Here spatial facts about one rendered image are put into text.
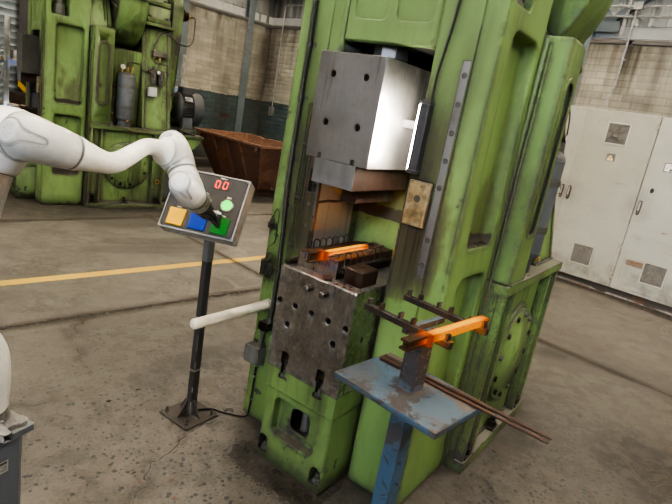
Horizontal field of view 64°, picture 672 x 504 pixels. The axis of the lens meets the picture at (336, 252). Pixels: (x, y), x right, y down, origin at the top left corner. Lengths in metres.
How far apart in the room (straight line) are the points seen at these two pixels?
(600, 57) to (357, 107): 6.18
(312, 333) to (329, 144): 0.75
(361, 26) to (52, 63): 4.78
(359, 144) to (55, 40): 4.99
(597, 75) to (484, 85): 6.02
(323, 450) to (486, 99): 1.49
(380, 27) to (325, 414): 1.53
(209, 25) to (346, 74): 9.22
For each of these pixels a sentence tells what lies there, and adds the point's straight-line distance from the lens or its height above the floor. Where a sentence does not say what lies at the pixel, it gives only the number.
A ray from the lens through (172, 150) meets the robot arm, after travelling 1.96.
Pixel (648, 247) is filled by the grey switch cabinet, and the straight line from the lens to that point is 6.99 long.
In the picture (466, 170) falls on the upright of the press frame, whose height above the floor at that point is 1.43.
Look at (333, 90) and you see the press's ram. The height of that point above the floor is 1.62.
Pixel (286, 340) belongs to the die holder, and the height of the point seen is 0.61.
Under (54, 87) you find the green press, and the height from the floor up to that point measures 1.27.
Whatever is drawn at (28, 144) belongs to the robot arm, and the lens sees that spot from 1.55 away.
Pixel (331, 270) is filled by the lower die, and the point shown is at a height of 0.94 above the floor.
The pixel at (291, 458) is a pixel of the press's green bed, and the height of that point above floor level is 0.10.
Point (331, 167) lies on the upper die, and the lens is 2.09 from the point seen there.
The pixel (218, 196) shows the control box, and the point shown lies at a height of 1.12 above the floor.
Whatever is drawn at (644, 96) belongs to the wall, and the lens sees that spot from 7.76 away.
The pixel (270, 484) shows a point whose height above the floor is 0.00.
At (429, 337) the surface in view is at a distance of 1.47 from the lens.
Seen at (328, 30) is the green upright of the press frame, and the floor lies 1.86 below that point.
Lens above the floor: 1.56
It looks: 15 degrees down
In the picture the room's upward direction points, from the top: 10 degrees clockwise
